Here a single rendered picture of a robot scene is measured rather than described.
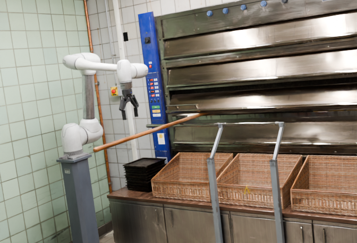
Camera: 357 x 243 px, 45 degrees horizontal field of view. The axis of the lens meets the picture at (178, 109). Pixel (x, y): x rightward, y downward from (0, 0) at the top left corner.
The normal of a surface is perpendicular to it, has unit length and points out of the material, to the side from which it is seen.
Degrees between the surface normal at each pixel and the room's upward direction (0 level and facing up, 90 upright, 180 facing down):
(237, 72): 70
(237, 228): 91
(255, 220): 91
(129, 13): 90
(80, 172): 90
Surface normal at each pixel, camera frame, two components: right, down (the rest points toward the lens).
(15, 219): 0.83, -0.04
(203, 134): -0.55, -0.19
